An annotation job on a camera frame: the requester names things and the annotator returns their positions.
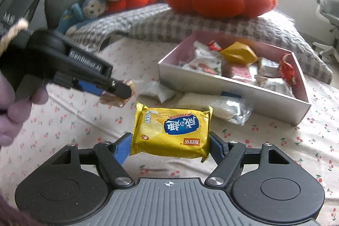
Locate clear rice cracker packet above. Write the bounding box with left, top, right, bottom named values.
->
left=176, top=92, right=253, bottom=126

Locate white monkey logo snack pack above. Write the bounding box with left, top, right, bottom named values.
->
left=257, top=57, right=279, bottom=78

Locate small orange pumpkin cushion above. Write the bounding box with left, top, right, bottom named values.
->
left=106, top=0, right=157, bottom=14

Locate pink silver cardboard box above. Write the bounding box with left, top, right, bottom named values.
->
left=158, top=31, right=311, bottom=125

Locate pink peach oolong snack bar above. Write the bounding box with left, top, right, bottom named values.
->
left=229, top=65, right=252, bottom=79

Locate grey office chair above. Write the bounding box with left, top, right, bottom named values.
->
left=311, top=0, right=338, bottom=62

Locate brown cake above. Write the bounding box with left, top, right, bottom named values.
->
left=99, top=80, right=135, bottom=108

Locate white text snack packet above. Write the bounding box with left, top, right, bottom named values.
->
left=255, top=75, right=294, bottom=97

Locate yellow blue cracker pack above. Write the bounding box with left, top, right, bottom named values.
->
left=130, top=103, right=213, bottom=162

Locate person left hand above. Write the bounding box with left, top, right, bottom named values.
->
left=1, top=73, right=49, bottom=147

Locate grey checkered quilt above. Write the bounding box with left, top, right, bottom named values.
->
left=67, top=3, right=333, bottom=84

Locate yellow orange snack pouch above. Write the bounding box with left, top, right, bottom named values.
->
left=220, top=41, right=258, bottom=65

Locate cherry print cloth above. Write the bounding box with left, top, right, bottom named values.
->
left=1, top=39, right=338, bottom=225

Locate blue monkey plush toy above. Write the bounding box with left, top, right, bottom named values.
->
left=56, top=0, right=107, bottom=35

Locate red candy packet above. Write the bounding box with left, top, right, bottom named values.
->
left=277, top=54, right=296, bottom=86
left=208, top=40, right=223, bottom=52

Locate grey orange snack packet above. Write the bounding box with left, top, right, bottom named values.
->
left=140, top=81, right=175, bottom=103

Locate white tomato snack packet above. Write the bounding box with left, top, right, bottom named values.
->
left=179, top=41, right=224, bottom=76

